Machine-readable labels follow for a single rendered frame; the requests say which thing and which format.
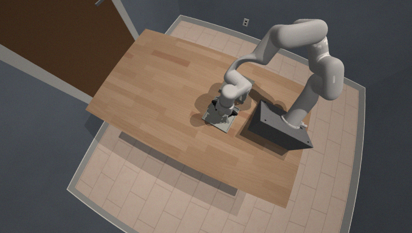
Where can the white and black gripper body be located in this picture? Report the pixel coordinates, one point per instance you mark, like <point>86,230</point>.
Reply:
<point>223,110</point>

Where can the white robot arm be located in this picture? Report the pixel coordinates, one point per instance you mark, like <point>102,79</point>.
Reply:
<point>327,80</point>

